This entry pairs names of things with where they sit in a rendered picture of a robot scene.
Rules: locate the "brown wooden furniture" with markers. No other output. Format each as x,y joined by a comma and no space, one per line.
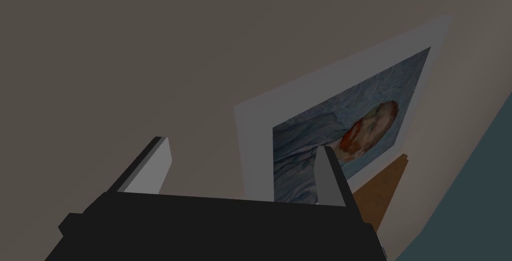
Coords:
378,191

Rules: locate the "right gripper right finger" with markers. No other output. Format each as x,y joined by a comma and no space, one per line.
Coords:
330,181

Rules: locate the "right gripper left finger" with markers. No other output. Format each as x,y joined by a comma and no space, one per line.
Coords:
148,170

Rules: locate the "framed portrait painting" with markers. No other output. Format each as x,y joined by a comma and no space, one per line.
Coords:
320,105

